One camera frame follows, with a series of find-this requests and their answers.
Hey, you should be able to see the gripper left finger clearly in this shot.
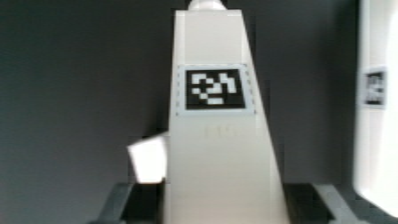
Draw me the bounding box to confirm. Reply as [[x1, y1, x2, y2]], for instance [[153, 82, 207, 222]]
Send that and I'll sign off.
[[87, 183, 160, 224]]

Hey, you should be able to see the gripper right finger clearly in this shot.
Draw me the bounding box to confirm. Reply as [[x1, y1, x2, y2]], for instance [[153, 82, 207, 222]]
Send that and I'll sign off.
[[285, 183, 363, 224]]

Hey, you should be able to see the white leg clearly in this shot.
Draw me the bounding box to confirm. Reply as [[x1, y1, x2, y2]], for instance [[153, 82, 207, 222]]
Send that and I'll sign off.
[[164, 0, 290, 224]]

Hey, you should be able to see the white desk top tray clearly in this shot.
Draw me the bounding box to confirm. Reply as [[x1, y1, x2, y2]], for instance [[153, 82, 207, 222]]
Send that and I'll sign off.
[[354, 0, 398, 217]]

